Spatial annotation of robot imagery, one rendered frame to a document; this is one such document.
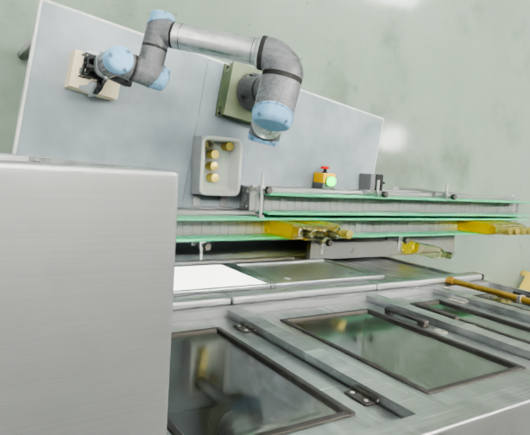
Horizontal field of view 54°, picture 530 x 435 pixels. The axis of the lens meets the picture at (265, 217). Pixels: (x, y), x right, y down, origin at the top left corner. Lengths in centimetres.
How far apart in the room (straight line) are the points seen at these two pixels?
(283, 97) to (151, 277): 100
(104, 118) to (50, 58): 25
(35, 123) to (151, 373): 142
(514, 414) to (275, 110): 91
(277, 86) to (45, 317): 108
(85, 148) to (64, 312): 143
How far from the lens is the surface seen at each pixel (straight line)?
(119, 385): 56
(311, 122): 235
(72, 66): 186
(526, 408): 109
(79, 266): 51
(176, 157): 203
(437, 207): 277
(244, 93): 203
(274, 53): 150
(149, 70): 160
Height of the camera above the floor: 262
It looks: 57 degrees down
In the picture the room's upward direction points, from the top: 102 degrees clockwise
